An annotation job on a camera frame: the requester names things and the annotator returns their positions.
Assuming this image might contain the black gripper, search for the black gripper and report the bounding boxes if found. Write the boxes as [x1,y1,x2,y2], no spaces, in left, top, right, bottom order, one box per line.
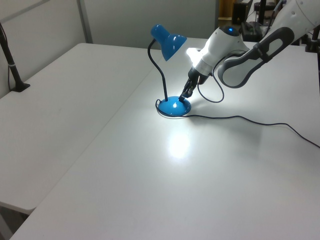
[179,66,210,102]

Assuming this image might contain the blue gooseneck desk lamp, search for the blue gooseneck desk lamp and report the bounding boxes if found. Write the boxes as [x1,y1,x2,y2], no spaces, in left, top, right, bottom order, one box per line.
[147,23,192,117]

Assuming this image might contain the dark electronic device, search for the dark electronic device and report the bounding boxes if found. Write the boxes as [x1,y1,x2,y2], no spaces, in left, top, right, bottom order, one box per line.
[240,21,264,41]

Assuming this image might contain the black pole with clamp base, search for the black pole with clamp base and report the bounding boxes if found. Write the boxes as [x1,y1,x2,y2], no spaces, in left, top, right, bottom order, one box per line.
[304,23,320,54]
[0,21,31,94]

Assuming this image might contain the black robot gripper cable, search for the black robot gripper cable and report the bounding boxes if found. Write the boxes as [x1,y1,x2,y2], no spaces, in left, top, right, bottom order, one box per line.
[196,56,225,104]

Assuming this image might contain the black lamp power cable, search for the black lamp power cable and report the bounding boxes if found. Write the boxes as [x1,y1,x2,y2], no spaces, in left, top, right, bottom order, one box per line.
[154,98,320,149]

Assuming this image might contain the black stand post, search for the black stand post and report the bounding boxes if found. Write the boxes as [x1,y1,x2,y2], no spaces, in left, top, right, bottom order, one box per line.
[254,0,269,26]

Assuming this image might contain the grey partition post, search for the grey partition post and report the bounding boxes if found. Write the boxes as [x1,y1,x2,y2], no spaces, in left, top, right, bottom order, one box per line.
[76,0,94,45]

